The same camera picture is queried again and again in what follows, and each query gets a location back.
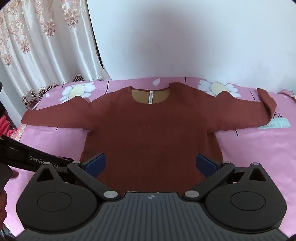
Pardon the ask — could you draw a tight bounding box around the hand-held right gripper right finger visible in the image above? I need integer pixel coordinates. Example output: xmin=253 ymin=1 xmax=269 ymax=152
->
xmin=182 ymin=153 xmax=269 ymax=201

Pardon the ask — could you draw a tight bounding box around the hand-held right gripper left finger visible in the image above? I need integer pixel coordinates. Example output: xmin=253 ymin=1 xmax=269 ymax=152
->
xmin=35 ymin=153 xmax=121 ymax=201

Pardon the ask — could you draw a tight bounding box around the brown long-sleeved sweater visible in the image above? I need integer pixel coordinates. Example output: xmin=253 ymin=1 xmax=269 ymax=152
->
xmin=21 ymin=82 xmax=277 ymax=193

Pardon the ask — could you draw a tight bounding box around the red cloth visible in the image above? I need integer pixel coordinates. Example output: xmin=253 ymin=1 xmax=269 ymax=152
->
xmin=0 ymin=115 xmax=22 ymax=142

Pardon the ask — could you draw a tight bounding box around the pink floral bedsheet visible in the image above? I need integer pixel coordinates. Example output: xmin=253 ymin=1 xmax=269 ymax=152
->
xmin=3 ymin=76 xmax=296 ymax=233

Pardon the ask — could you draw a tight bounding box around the cream embroidered curtain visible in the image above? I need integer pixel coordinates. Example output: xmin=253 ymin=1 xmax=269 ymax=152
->
xmin=0 ymin=0 xmax=114 ymax=110

